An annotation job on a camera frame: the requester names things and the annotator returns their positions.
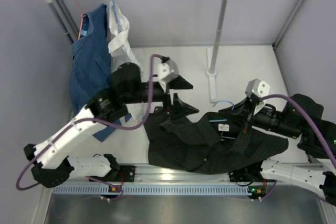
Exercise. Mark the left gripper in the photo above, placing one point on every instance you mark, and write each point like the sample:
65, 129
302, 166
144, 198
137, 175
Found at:
180, 109

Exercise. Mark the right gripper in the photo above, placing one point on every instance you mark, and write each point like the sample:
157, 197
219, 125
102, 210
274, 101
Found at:
243, 108

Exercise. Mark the blue wire hanger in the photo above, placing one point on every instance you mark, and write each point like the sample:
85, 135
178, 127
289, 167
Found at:
222, 125

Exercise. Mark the black pinstriped shirt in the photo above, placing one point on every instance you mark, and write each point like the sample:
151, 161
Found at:
198, 147

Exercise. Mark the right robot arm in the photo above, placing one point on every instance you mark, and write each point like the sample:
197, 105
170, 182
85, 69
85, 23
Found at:
301, 118

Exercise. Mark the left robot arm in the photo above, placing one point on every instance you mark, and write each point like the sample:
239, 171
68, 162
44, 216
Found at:
50, 161

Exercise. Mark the white shirt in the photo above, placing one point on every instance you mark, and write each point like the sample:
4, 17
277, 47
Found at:
119, 47

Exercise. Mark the blue checked shirt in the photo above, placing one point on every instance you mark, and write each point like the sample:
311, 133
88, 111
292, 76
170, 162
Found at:
91, 68

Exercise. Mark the light blue hanger with shirt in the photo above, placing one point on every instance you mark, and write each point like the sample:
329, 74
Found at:
117, 18

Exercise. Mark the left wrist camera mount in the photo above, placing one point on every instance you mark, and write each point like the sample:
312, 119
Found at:
168, 71

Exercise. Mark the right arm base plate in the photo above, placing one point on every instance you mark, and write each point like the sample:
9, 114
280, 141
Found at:
251, 178

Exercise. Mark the aluminium mounting rail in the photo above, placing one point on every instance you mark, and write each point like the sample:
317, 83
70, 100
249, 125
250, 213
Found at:
145, 173

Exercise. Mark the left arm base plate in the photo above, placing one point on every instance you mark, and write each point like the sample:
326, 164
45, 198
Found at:
126, 173

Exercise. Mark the pink wire hanger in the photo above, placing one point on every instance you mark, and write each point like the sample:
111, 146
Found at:
82, 15

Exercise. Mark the slotted cable duct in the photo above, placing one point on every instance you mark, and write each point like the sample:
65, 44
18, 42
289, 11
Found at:
170, 190

